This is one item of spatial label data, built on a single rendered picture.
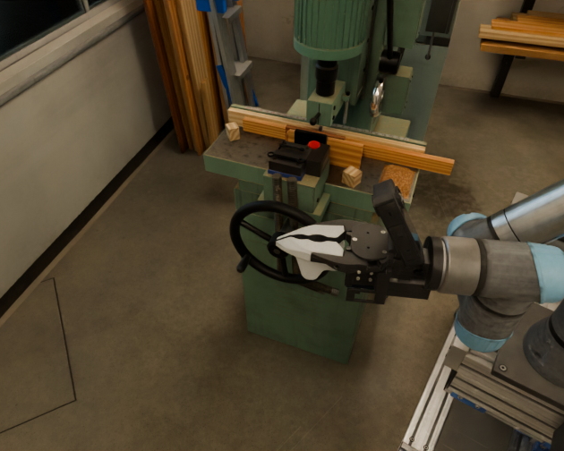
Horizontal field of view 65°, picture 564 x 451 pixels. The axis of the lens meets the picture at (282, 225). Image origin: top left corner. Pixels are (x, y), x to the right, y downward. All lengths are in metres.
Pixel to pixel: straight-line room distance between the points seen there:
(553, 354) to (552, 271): 0.43
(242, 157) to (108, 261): 1.22
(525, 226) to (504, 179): 2.22
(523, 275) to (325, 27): 0.71
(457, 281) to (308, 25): 0.72
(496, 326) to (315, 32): 0.74
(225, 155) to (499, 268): 0.90
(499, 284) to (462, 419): 1.09
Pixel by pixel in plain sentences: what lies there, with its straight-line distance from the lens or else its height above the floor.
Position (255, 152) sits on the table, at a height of 0.90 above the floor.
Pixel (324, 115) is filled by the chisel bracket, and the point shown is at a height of 1.03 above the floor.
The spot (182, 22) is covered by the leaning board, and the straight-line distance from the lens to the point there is 2.55.
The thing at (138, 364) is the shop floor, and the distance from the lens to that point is 1.96.
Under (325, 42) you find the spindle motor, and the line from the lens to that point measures 1.11.
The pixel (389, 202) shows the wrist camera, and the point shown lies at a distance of 0.52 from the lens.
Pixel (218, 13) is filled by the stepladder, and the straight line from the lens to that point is 2.00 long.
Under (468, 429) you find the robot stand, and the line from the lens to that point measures 1.66.
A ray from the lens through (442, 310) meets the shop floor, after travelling 2.14.
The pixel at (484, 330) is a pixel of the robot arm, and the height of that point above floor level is 1.12.
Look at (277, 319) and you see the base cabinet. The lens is 1.78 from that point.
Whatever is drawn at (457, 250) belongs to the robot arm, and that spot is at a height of 1.25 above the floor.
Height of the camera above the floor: 1.66
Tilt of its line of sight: 45 degrees down
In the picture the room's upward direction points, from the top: straight up
